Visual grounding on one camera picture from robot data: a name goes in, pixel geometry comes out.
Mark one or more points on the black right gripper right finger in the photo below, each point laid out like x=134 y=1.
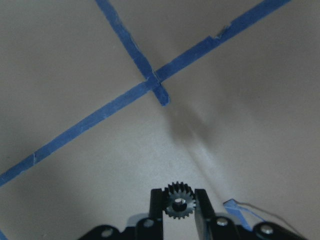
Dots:
x=203 y=214

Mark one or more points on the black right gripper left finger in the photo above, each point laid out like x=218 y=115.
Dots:
x=156 y=204

